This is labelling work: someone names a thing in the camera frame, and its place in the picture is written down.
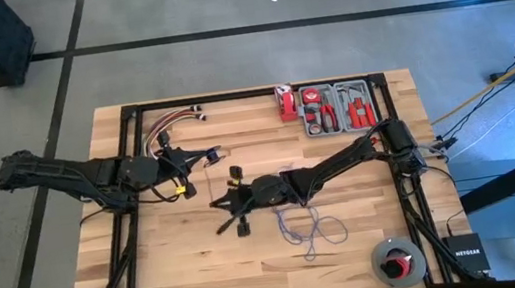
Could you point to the red tape measure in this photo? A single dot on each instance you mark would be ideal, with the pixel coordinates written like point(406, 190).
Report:
point(310, 96)

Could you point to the black Netgear network switch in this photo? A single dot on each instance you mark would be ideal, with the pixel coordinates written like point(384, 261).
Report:
point(465, 253)

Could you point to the small tape roll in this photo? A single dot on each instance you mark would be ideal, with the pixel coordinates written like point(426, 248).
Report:
point(315, 129)

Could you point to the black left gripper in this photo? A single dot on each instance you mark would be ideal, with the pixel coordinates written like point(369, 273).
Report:
point(180, 175)

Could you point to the grey duct tape roll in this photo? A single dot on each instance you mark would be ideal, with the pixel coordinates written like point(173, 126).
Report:
point(379, 253)

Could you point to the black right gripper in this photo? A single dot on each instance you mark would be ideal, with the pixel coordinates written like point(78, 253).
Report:
point(252, 205)

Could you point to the black aluminium table frame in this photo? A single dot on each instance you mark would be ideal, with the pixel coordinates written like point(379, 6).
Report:
point(255, 92)

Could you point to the red tape dispenser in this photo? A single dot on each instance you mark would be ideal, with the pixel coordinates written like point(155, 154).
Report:
point(286, 107)

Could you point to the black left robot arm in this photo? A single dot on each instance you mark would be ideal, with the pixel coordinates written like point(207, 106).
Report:
point(70, 175)

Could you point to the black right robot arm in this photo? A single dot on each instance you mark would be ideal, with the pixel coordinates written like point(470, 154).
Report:
point(336, 163)

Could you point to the grey tool case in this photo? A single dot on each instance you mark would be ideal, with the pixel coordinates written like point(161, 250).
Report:
point(338, 107)

